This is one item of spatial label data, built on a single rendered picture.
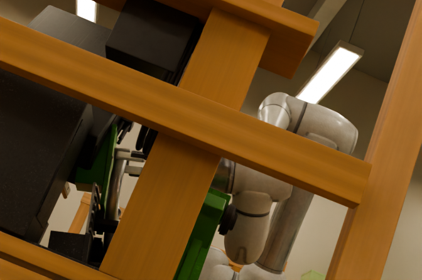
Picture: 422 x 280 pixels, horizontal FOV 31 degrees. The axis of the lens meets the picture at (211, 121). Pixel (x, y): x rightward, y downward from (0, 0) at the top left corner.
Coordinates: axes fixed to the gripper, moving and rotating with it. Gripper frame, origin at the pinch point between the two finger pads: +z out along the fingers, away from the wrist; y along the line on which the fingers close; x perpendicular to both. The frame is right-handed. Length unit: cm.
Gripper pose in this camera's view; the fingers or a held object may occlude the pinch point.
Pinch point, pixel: (129, 162)
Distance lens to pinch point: 192.4
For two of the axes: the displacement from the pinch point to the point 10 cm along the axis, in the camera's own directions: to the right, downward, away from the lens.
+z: -9.9, -1.3, -0.6
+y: 1.4, -8.9, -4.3
